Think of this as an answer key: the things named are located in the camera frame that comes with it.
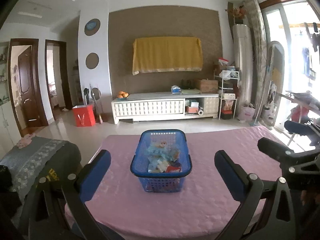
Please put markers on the white tv cabinet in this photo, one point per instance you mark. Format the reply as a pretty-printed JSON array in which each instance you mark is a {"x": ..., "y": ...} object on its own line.
[{"x": 150, "y": 107}]

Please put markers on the cardboard box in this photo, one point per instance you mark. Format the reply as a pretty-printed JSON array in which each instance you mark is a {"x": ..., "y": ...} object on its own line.
[{"x": 206, "y": 86}]

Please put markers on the bowl of oranges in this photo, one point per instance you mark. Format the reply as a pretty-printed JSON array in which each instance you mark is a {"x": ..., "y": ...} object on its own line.
[{"x": 123, "y": 95}]

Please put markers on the pink crumpled cloth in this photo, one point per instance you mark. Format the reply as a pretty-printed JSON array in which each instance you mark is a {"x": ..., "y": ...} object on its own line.
[{"x": 25, "y": 141}]

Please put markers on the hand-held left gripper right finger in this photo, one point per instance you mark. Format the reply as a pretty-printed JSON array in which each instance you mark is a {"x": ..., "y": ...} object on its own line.
[{"x": 230, "y": 175}]

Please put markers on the brown wooden door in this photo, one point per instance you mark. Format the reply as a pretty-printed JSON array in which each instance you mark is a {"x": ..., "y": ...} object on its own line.
[{"x": 27, "y": 85}]

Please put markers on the white shopping bag pink print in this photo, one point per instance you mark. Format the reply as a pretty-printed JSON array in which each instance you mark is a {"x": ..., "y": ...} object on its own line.
[{"x": 247, "y": 113}]

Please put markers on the white cupboard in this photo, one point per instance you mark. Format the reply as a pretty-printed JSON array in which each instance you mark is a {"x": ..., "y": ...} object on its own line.
[{"x": 6, "y": 125}]

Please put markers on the vase of dried flowers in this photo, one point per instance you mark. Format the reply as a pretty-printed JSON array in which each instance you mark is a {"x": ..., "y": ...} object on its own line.
[{"x": 236, "y": 13}]

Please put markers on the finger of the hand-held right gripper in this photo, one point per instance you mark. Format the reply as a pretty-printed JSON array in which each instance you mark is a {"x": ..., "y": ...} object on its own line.
[
  {"x": 297, "y": 128},
  {"x": 272, "y": 148}
]

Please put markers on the silver tower air conditioner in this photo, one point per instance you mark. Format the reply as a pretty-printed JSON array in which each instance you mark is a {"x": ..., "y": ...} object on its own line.
[{"x": 243, "y": 65}]

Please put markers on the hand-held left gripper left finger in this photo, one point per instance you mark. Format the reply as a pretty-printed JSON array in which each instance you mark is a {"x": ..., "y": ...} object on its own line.
[{"x": 96, "y": 172}]

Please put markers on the white shelf rack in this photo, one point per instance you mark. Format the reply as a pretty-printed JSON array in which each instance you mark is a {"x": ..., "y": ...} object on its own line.
[{"x": 227, "y": 95}]

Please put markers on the broom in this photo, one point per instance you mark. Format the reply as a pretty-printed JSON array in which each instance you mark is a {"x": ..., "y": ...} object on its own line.
[{"x": 100, "y": 120}]

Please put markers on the dark hanging garment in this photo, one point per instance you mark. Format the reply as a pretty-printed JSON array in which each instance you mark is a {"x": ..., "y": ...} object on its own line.
[{"x": 316, "y": 42}]

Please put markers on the standing oval mirror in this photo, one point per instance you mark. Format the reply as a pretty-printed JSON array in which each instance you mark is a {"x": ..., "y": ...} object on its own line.
[{"x": 275, "y": 75}]

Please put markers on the red paper bag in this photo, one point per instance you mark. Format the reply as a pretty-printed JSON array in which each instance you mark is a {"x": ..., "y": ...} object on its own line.
[{"x": 84, "y": 116}]

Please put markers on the flat red box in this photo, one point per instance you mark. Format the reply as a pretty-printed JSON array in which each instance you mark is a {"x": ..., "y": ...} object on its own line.
[{"x": 192, "y": 109}]

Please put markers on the teal and white box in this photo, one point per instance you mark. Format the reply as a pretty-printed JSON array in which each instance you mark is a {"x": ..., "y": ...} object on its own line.
[{"x": 194, "y": 103}]

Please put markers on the blue tissue box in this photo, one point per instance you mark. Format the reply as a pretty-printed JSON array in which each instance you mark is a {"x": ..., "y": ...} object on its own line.
[{"x": 176, "y": 90}]

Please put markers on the wooden drying rack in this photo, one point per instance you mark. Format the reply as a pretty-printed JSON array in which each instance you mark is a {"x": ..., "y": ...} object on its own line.
[{"x": 300, "y": 98}]

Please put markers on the round wall decor blue centre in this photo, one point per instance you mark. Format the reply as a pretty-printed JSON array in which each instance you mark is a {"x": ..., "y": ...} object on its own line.
[{"x": 92, "y": 26}]

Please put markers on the paper towel roll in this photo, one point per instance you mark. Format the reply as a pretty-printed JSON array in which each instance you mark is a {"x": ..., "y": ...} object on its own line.
[{"x": 200, "y": 112}]

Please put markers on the blue plastic basket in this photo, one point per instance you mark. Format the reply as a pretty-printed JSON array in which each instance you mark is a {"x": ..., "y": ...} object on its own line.
[{"x": 160, "y": 185}]

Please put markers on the patterned upright mattress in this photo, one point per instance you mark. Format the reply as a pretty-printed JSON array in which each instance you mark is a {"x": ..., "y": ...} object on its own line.
[{"x": 257, "y": 42}]

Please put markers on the red clothes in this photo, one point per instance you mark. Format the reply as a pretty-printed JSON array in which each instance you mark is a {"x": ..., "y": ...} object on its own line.
[{"x": 298, "y": 113}]

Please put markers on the orange printed bag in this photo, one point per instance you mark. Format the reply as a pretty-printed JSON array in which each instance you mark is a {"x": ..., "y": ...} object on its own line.
[{"x": 230, "y": 105}]

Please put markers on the blue hanging garment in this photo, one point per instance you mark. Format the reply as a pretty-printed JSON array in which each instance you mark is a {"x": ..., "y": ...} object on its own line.
[{"x": 305, "y": 61}]

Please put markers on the light blue snack packet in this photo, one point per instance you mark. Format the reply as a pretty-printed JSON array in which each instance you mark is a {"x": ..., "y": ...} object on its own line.
[{"x": 155, "y": 153}]

